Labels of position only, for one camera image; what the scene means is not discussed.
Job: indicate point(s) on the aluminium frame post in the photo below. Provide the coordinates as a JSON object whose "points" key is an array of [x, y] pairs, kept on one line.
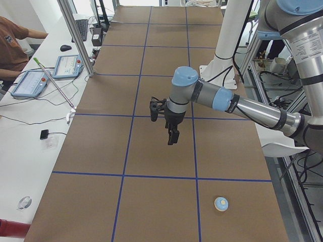
{"points": [[69, 19]]}

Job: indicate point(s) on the black white box device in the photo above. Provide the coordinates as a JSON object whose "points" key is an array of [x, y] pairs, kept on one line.
{"points": [[97, 36]]}

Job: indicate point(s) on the near blue teach pendant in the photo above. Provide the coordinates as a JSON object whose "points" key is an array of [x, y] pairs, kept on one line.
{"points": [[31, 85]]}

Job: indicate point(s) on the clear tape roll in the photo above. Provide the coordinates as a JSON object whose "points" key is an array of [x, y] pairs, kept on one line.
{"points": [[24, 203]]}

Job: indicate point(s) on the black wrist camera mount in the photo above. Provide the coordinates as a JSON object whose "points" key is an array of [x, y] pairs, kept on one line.
{"points": [[157, 107]]}

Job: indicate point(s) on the white camera pedestal column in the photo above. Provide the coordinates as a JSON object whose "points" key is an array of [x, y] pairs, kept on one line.
{"points": [[220, 71]]}

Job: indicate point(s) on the small black square device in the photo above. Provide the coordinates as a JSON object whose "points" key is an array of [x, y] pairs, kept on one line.
{"points": [[44, 134]]}

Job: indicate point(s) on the white plastic chair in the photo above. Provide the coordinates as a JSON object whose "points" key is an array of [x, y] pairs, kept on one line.
{"points": [[276, 144]]}

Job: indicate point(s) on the person in brown shirt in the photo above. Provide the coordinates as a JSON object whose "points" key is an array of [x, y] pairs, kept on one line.
{"points": [[13, 57]]}

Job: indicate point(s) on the light blue call bell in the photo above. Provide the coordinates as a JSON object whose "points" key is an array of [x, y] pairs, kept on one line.
{"points": [[221, 204]]}

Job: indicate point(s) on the black computer mouse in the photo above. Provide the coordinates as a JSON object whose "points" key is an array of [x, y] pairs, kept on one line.
{"points": [[64, 48]]}

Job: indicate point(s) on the blue teach pendant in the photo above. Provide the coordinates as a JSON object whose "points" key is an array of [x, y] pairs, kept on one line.
{"points": [[68, 66], [31, 85]]}

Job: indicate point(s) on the green handled reacher stick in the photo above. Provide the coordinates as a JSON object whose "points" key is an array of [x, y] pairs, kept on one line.
{"points": [[54, 83]]}

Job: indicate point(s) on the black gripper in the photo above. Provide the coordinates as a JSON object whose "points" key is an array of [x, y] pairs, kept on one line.
{"points": [[174, 118]]}

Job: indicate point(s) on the far blue teach pendant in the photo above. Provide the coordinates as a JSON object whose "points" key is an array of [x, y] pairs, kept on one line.
{"points": [[68, 66]]}

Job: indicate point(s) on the black keyboard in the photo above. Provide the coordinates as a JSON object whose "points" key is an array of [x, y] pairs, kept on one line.
{"points": [[82, 26]]}

